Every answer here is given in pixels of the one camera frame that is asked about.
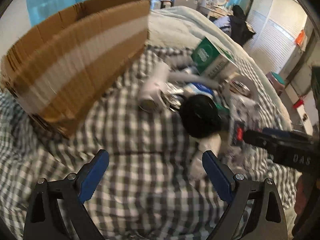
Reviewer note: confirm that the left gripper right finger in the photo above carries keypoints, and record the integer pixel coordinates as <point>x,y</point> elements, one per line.
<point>266,220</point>

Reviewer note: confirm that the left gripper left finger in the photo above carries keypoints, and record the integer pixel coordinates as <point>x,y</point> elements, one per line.
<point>44,219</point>

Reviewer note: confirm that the floral plastic bag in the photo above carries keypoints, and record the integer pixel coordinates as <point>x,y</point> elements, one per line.
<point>242,99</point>

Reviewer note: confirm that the white sock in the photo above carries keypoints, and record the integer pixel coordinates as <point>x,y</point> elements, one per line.
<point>207,150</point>

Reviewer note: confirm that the blue Vinda tissue pack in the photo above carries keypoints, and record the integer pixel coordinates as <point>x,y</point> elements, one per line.
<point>191,89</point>

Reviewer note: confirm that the black round object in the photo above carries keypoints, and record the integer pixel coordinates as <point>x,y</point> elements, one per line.
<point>200,116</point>

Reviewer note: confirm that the right human hand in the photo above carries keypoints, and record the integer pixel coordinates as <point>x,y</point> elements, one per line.
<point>307,208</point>

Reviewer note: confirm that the purple stool green top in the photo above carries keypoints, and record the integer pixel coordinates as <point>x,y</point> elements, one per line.
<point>277,82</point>

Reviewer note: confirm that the grey checkered bed sheet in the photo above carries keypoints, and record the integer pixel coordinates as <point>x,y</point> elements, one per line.
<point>145,192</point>

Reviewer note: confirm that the green white medicine box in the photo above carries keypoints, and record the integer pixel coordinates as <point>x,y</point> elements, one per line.
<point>212,61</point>

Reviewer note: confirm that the black clothes on chair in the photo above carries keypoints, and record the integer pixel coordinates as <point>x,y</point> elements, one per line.
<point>235,26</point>

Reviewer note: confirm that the white slatted wardrobe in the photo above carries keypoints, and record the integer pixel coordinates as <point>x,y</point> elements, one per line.
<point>276,24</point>

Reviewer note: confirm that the silver pill blister pack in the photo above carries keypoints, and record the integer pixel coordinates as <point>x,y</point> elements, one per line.
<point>173,97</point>

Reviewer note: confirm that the white tube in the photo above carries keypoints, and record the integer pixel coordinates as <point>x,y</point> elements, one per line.
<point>185,77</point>

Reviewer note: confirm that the brown cardboard box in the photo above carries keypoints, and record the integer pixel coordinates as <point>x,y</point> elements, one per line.
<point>63,65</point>

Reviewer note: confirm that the white dressing table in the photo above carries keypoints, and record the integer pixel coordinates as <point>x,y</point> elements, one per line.
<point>215,11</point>

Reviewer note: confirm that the grey mini fridge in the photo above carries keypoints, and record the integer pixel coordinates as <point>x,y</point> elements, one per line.
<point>193,4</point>

